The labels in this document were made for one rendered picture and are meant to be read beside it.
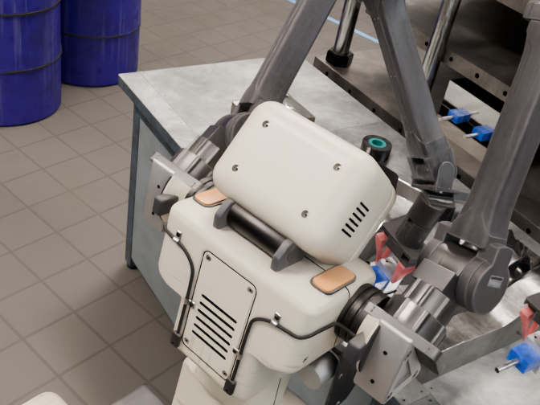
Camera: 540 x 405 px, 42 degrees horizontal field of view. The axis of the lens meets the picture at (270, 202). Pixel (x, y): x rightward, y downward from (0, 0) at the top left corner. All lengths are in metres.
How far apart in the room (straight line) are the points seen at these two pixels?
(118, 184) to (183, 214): 2.18
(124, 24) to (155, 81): 1.58
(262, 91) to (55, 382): 1.45
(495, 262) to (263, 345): 0.32
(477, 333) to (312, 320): 0.64
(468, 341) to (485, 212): 0.53
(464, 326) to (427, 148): 0.39
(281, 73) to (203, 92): 1.09
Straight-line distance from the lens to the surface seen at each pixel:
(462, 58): 2.28
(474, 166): 2.23
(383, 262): 1.44
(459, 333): 1.45
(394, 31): 1.28
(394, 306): 0.94
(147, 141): 2.30
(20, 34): 3.35
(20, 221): 2.95
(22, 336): 2.50
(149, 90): 2.21
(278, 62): 1.17
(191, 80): 2.30
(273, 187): 0.91
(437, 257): 0.99
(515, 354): 1.38
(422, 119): 1.30
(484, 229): 0.96
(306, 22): 1.20
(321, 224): 0.87
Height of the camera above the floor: 1.83
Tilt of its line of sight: 35 degrees down
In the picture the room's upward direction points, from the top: 12 degrees clockwise
